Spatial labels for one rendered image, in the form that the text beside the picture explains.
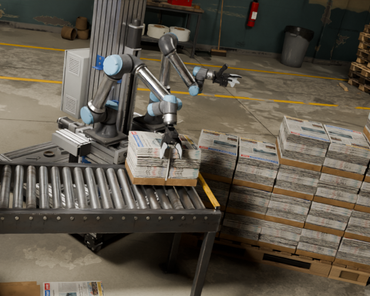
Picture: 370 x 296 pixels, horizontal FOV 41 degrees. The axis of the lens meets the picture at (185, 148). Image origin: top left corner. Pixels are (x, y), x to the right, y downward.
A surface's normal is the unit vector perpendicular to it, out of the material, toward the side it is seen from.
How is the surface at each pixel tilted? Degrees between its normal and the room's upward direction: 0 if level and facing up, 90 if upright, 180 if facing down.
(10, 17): 90
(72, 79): 90
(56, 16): 90
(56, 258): 0
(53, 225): 90
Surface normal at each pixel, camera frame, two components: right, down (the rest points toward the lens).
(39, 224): 0.27, 0.44
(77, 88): -0.61, 0.22
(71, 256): 0.18, -0.90
